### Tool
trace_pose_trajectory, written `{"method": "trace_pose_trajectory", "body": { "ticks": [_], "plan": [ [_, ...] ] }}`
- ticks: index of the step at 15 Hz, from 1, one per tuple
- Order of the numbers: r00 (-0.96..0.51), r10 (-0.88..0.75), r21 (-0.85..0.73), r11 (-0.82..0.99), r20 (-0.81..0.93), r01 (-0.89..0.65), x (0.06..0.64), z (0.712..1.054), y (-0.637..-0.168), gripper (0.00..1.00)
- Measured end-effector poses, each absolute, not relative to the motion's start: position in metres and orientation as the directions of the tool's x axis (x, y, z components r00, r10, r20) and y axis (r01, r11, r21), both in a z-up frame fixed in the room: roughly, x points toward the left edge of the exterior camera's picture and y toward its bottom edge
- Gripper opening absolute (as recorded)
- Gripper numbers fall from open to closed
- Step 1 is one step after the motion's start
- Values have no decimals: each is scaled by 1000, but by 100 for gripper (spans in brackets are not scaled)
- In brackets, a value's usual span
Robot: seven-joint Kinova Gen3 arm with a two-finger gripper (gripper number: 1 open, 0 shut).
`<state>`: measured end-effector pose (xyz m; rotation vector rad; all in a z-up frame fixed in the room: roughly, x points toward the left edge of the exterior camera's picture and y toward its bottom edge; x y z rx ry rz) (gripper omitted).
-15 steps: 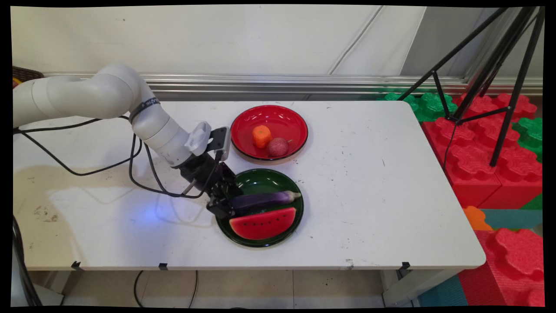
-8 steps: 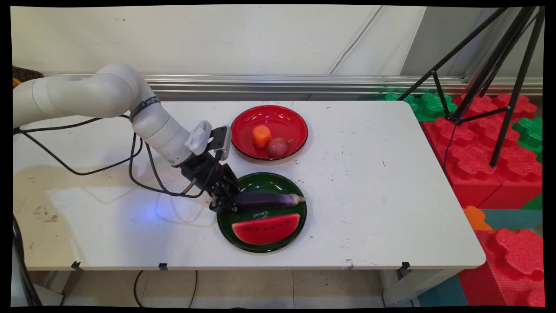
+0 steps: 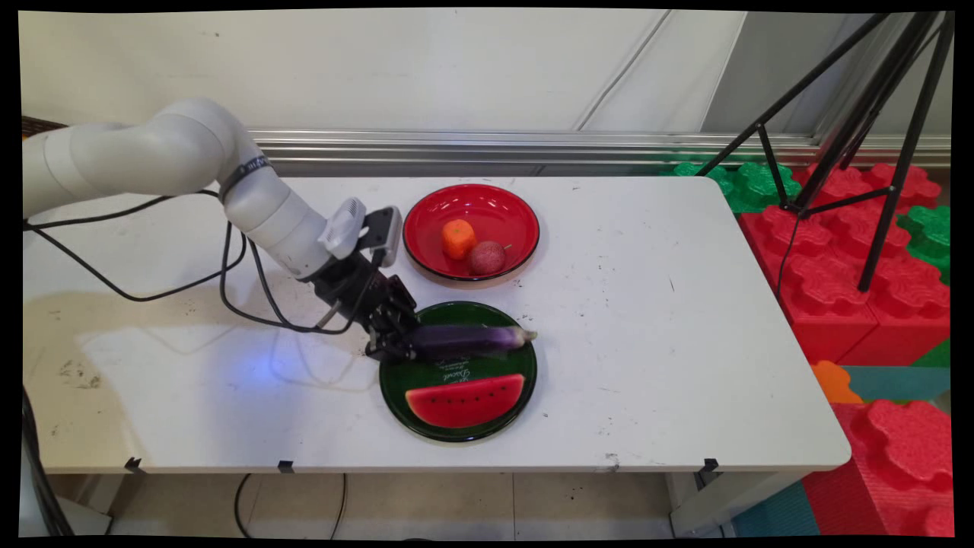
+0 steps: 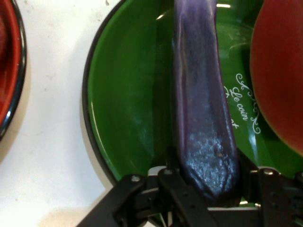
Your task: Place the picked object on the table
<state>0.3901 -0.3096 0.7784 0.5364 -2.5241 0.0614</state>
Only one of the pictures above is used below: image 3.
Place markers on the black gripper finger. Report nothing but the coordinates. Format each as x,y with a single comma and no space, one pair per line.
402,308
388,346

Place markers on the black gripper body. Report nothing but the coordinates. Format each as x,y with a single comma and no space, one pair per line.
350,289

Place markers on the purple toy eggplant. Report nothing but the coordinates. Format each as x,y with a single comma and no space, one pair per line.
472,340

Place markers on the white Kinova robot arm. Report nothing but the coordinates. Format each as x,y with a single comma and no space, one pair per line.
152,152

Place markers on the orange toy carrot piece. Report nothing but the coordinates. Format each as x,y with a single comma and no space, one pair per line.
459,239

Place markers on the red toy watermelon slice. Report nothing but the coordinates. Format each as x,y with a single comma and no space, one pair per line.
466,401

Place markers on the red round toy fruit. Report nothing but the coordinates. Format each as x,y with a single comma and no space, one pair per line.
487,257

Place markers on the dark green round plate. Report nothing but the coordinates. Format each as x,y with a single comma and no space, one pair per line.
456,426

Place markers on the red round plate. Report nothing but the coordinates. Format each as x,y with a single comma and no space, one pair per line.
494,217

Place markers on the white table leg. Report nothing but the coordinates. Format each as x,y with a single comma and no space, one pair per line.
84,521
723,502

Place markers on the brown wicker basket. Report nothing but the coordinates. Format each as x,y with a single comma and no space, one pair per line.
38,124

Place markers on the green foam block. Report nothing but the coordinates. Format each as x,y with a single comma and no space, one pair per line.
932,236
749,186

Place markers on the large red foam block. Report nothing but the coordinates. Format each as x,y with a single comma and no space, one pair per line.
829,281

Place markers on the orange foam piece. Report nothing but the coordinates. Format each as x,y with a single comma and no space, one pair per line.
833,383

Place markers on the teal foam mat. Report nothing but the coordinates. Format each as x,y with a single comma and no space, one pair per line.
902,383

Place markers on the black tripod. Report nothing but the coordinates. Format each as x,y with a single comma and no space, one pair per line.
886,91

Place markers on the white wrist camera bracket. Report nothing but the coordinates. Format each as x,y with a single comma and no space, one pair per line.
344,227

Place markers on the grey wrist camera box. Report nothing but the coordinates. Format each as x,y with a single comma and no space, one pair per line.
383,232

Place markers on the silver metal wall rail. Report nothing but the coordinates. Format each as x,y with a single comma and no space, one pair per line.
533,146

